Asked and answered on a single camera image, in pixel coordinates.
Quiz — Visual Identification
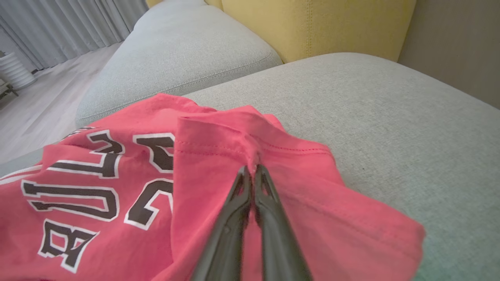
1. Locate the yellow sofa back cushion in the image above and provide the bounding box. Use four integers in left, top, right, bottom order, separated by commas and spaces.
146, 0, 417, 64

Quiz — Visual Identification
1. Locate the grey pleated curtain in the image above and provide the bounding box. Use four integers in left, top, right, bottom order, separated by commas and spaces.
0, 0, 149, 73

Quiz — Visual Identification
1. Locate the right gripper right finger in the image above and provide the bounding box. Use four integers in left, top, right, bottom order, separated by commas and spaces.
254, 165, 313, 281

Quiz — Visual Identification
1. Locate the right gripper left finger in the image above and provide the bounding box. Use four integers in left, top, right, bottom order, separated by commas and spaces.
191, 166, 252, 281

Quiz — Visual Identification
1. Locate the red Bulls jersey shirt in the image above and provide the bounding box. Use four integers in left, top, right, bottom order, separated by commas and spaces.
0, 93, 426, 281

